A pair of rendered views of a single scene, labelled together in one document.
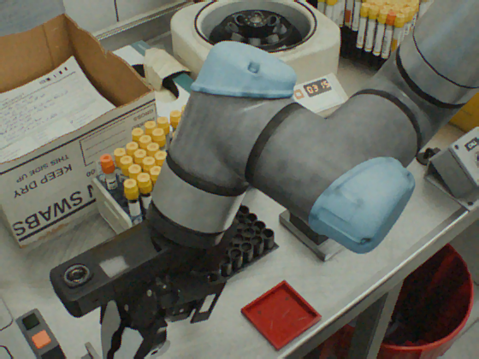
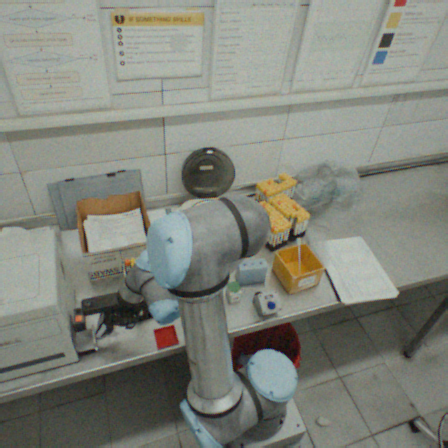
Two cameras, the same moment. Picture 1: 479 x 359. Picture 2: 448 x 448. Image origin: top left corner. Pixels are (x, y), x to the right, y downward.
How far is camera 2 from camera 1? 0.67 m
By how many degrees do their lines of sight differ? 9
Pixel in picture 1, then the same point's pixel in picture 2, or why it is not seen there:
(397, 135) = not seen: hidden behind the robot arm
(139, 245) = (111, 299)
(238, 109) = (141, 272)
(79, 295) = (86, 309)
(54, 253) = (100, 287)
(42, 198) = (102, 267)
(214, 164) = (134, 284)
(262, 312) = (160, 333)
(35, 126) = (112, 235)
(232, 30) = not seen: hidden behind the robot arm
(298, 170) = (148, 295)
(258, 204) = not seen: hidden behind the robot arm
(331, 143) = (159, 291)
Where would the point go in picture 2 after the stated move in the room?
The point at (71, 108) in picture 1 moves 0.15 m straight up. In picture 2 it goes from (129, 231) to (125, 201)
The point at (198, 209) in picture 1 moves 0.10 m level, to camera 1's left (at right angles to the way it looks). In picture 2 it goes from (128, 295) to (94, 285)
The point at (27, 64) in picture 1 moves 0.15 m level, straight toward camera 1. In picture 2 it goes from (120, 206) to (115, 233)
